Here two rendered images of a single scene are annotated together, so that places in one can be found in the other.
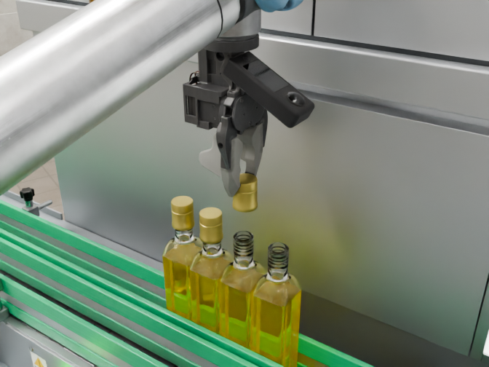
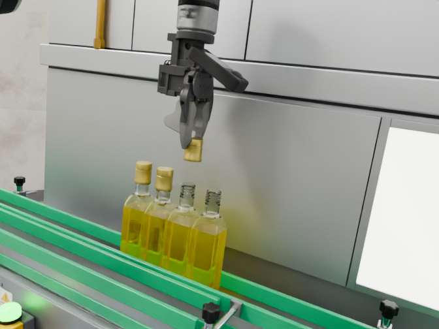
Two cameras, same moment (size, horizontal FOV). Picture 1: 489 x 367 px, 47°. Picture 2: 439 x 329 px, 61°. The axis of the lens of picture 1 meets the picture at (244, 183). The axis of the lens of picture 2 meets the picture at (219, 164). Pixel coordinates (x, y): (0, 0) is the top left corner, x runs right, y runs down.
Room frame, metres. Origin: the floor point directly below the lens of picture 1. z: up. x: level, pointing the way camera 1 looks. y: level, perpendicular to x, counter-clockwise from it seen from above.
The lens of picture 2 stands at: (-0.03, 0.04, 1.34)
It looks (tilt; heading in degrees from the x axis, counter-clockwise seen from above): 12 degrees down; 353
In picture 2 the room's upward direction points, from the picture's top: 7 degrees clockwise
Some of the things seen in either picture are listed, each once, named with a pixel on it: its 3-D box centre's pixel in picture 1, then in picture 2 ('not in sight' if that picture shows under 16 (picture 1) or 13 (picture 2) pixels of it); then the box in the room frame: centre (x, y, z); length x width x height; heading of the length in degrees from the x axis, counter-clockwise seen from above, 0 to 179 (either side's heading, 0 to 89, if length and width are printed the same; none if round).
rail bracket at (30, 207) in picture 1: (39, 212); (25, 197); (1.09, 0.46, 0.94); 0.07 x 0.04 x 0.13; 146
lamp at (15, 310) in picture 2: not in sight; (9, 311); (0.68, 0.33, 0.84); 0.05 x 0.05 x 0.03
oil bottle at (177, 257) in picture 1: (187, 291); (138, 239); (0.75, 0.10, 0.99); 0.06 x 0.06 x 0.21; 57
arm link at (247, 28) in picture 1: (228, 18); (196, 22); (0.69, 0.02, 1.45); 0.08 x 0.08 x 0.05
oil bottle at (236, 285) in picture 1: (243, 318); (180, 256); (0.68, 0.00, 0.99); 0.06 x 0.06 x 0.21; 56
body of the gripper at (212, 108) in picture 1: (225, 81); (189, 66); (0.70, 0.02, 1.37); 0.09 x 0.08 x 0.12; 56
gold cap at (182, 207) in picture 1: (183, 212); (143, 172); (0.75, 0.10, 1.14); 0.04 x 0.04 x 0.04
